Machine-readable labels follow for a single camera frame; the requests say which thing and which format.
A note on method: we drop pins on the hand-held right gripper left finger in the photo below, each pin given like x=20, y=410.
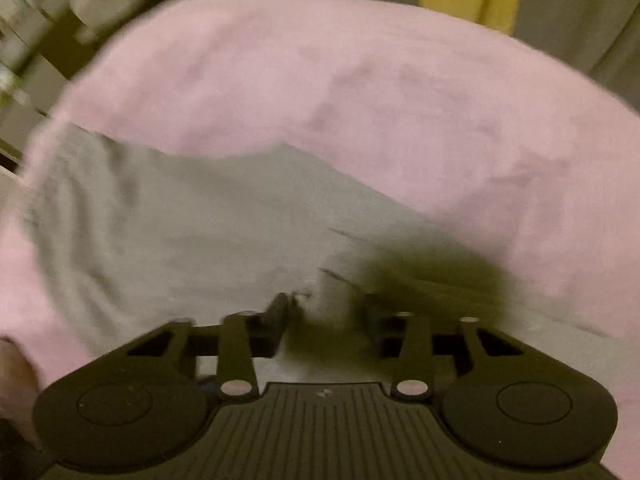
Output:
x=277, y=322

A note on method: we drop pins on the person's left forearm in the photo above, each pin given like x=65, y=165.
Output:
x=17, y=375

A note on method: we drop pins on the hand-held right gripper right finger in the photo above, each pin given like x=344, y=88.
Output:
x=374, y=325

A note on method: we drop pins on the grey pants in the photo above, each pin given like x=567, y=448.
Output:
x=200, y=230

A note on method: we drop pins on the pink blanket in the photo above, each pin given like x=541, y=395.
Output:
x=375, y=85

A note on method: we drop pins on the cluttered shelf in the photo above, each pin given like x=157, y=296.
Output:
x=45, y=15

